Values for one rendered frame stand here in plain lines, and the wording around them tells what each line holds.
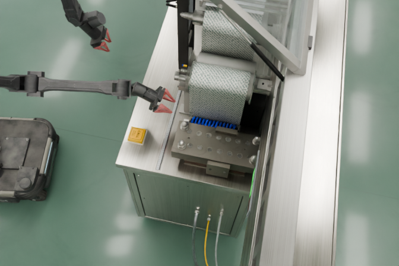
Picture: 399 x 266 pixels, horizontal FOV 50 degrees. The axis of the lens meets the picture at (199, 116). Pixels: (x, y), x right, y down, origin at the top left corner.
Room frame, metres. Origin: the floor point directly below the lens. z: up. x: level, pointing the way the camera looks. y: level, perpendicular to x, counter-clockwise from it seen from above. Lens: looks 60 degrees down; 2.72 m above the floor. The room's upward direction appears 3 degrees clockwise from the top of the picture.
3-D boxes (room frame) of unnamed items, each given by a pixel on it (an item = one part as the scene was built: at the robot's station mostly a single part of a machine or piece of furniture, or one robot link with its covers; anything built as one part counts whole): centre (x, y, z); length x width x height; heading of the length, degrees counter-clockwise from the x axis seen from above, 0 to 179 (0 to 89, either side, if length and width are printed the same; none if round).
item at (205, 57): (1.14, -0.10, 1.18); 0.26 x 0.12 x 0.12; 81
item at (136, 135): (0.92, 0.29, 0.91); 0.07 x 0.07 x 0.02; 81
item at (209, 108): (0.96, -0.07, 1.11); 0.23 x 0.01 x 0.18; 81
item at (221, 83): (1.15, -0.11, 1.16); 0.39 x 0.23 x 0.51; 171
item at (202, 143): (0.84, -0.09, 1.00); 0.40 x 0.16 x 0.06; 81
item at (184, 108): (1.08, 0.07, 1.05); 0.06 x 0.05 x 0.31; 81
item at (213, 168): (0.75, -0.09, 0.97); 0.10 x 0.03 x 0.11; 81
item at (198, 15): (1.29, 0.02, 1.34); 0.06 x 0.06 x 0.06; 81
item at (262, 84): (0.99, -0.26, 1.28); 0.06 x 0.05 x 0.02; 81
